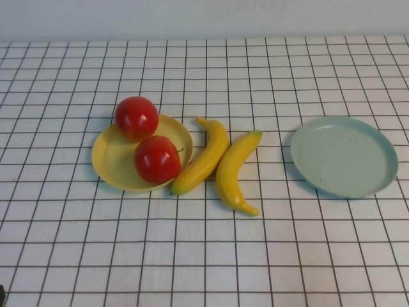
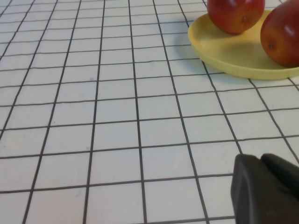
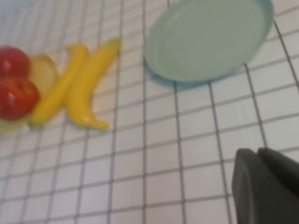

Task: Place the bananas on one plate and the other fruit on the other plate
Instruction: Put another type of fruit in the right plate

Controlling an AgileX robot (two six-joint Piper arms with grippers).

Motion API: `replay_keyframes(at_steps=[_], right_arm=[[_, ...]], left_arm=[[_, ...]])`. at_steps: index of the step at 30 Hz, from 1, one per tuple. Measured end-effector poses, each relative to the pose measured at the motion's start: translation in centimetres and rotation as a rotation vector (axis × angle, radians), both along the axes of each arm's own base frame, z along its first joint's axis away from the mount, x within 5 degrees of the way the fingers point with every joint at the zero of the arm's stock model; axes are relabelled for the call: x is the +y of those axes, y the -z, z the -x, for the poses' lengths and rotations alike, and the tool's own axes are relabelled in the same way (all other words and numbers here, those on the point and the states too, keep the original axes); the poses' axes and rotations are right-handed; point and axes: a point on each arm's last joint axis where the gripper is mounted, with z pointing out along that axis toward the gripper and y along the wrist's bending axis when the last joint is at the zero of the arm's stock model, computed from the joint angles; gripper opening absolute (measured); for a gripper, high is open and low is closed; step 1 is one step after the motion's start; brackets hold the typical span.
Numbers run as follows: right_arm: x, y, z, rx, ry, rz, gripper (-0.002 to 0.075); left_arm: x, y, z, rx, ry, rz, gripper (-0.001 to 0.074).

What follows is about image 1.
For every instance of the yellow banana green tip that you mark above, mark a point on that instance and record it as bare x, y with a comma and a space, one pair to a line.
204, 160

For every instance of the red apple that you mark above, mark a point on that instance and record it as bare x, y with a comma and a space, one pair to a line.
135, 116
156, 160

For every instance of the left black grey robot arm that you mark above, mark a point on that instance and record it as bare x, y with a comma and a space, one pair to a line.
1, 297

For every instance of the yellow round plate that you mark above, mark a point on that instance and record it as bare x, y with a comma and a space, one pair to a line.
112, 163

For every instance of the light blue round plate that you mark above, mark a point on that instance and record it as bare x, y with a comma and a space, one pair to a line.
342, 156

